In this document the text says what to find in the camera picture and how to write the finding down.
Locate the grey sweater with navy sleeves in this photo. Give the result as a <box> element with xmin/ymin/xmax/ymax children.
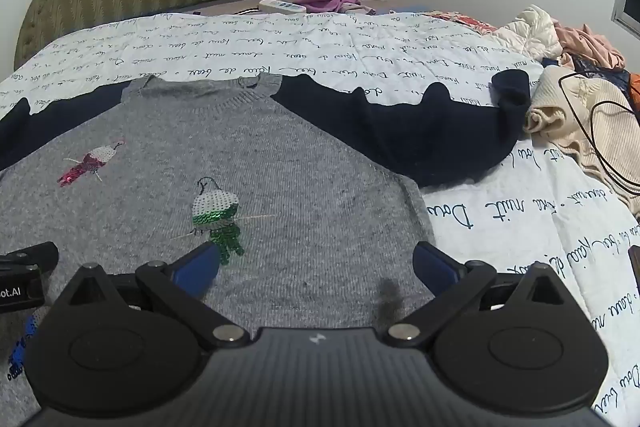
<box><xmin>0</xmin><ymin>69</ymin><xmax>532</xmax><ymax>425</ymax></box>

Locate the white script-printed blanket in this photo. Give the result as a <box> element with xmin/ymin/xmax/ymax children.
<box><xmin>0</xmin><ymin>9</ymin><xmax>640</xmax><ymax>423</ymax></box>

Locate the pink garment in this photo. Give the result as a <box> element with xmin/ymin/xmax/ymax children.
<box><xmin>552</xmin><ymin>22</ymin><xmax>627</xmax><ymax>72</ymax></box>

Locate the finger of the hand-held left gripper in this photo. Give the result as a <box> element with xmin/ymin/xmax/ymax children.
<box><xmin>0</xmin><ymin>241</ymin><xmax>60</xmax><ymax>274</ymax></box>

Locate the white remote control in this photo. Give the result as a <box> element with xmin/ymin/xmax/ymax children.
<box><xmin>258</xmin><ymin>0</ymin><xmax>307</xmax><ymax>14</ymax></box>

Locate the cream ribbed sweater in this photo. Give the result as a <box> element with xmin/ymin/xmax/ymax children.
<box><xmin>522</xmin><ymin>66</ymin><xmax>640</xmax><ymax>212</ymax></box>

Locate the black cable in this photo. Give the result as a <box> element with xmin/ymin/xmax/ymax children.
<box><xmin>557</xmin><ymin>72</ymin><xmax>640</xmax><ymax>198</ymax></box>

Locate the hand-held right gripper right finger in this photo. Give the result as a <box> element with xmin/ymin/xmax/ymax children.
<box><xmin>387</xmin><ymin>240</ymin><xmax>567</xmax><ymax>350</ymax></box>

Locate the red floral cloth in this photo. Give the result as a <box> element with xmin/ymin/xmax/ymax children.
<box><xmin>422</xmin><ymin>11</ymin><xmax>501</xmax><ymax>34</ymax></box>

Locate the white puffer jacket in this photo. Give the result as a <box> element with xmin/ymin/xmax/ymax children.
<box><xmin>492</xmin><ymin>4</ymin><xmax>566</xmax><ymax>64</ymax></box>

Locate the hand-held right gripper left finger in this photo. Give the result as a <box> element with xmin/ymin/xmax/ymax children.
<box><xmin>66</xmin><ymin>240</ymin><xmax>252</xmax><ymax>351</ymax></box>

